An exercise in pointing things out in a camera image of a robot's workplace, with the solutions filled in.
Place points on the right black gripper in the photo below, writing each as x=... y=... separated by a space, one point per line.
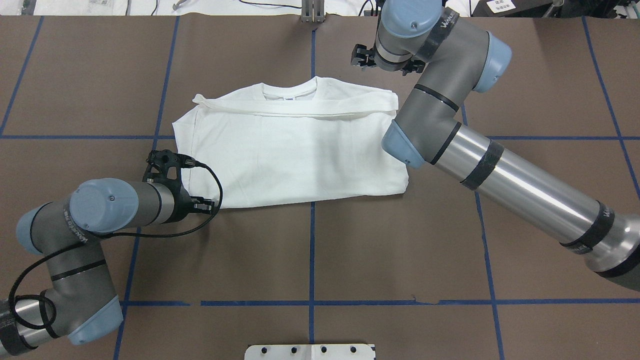
x=361 y=56

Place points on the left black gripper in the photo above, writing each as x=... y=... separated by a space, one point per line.
x=183 y=202

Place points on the white printed t-shirt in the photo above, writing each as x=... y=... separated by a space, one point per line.
x=268 y=146

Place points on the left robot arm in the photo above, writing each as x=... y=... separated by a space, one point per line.
x=69 y=291

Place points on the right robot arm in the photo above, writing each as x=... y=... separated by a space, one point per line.
x=454 y=57

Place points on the black labelled box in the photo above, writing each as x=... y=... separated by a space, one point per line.
x=511 y=8

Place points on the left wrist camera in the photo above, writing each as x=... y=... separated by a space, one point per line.
x=167 y=165

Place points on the aluminium frame post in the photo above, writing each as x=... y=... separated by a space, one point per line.
x=313 y=11

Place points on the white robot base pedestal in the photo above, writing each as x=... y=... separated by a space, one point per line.
x=331 y=351

